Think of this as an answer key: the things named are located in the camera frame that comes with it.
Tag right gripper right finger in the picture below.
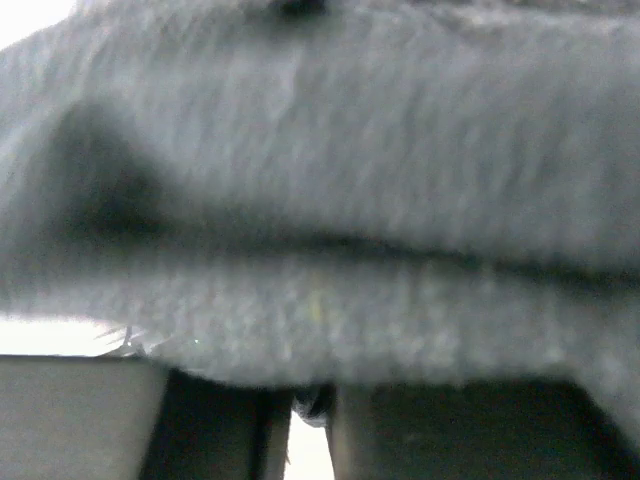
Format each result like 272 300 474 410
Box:
327 381 639 479

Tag black trousers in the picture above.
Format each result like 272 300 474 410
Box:
1 1 639 441

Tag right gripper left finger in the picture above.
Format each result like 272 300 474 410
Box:
1 356 291 480

